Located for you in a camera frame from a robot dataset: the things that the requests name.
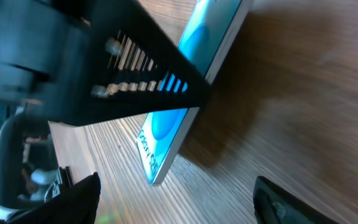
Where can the Galaxy smartphone with teal screen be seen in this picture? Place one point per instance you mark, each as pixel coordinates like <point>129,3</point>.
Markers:
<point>205,42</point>

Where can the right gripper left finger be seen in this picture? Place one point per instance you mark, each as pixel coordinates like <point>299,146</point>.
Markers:
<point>77,205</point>

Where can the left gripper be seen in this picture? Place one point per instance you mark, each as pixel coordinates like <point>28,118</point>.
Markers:
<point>43,60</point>

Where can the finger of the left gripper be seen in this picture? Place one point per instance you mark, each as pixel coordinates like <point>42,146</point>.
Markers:
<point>131,67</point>

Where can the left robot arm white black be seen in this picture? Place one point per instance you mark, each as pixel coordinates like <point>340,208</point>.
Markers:
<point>11,140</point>

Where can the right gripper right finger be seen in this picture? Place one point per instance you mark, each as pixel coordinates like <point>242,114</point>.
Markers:
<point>274,205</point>

